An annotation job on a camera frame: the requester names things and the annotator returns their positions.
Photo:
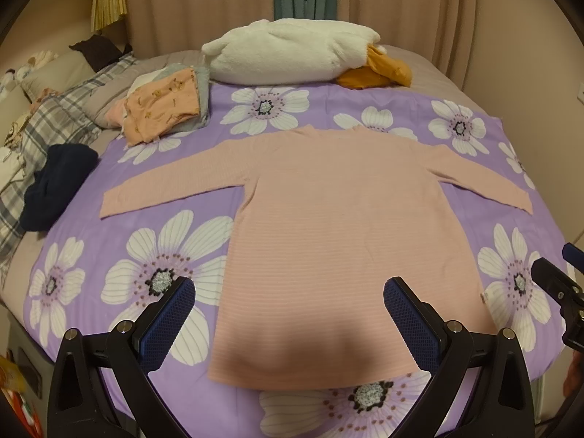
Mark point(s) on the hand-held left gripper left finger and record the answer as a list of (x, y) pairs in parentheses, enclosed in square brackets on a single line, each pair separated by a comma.
[(169, 317)]

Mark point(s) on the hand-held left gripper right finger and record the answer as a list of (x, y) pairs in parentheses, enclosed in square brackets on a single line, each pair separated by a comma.
[(408, 317)]

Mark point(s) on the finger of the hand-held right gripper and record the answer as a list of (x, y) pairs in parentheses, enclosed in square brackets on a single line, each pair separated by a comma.
[(574, 255), (554, 283)]

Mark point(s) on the pink ribbed sweater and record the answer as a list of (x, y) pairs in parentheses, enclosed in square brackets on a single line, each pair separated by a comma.
[(319, 237)]

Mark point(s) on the purple floral blanket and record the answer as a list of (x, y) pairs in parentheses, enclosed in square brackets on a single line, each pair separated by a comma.
[(191, 178)]

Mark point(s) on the colourful packet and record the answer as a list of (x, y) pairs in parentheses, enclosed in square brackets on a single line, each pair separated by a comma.
[(18, 401)]

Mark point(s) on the navy blue cloth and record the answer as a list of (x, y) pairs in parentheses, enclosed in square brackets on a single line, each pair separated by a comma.
[(59, 182)]

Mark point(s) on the peach printed folded garment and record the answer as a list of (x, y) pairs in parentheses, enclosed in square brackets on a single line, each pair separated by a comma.
[(162, 100)]

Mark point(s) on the grey folded garment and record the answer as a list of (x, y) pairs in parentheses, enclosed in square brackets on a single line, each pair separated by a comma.
[(203, 96)]

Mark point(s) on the grey plaid quilt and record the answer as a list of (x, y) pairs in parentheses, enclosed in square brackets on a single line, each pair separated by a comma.
[(50, 118)]

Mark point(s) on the white folded garment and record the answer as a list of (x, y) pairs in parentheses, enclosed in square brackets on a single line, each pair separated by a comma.
[(143, 83)]

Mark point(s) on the beige pillow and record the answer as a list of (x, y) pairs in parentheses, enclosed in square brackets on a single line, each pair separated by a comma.
[(59, 73)]

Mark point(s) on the dark brown cloth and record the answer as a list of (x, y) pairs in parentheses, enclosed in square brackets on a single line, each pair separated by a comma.
[(102, 50)]

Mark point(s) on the small plush toys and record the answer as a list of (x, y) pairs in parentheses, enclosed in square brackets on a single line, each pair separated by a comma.
[(27, 66)]

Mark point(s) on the beige curtain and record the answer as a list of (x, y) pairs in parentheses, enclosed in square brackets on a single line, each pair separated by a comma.
[(196, 4), (410, 4)]

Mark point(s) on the yellow striped hanging cloth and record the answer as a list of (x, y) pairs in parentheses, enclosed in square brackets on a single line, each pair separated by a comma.
[(108, 4)]

